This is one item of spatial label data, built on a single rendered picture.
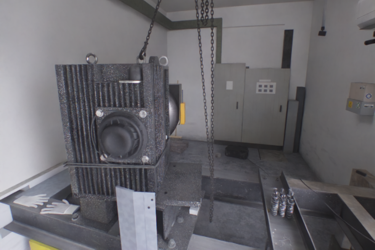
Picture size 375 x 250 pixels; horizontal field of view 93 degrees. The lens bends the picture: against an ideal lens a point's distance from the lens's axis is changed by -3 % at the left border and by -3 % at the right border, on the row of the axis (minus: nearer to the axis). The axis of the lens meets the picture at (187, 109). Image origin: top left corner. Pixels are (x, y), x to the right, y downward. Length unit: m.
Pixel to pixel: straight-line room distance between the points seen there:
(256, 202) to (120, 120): 1.45
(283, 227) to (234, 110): 2.83
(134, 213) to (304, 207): 1.48
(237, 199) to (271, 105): 2.41
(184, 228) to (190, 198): 0.23
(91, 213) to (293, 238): 1.19
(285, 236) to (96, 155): 1.14
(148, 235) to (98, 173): 0.41
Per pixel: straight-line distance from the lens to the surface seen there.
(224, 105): 3.91
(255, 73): 3.85
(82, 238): 1.65
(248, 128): 4.00
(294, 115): 4.06
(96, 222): 1.42
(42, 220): 1.86
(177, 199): 1.10
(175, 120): 1.37
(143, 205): 0.93
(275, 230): 1.37
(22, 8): 2.02
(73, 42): 2.26
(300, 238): 1.38
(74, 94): 1.11
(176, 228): 1.28
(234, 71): 3.85
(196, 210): 1.34
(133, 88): 0.93
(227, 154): 3.70
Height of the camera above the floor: 1.56
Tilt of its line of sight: 11 degrees down
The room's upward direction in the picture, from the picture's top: straight up
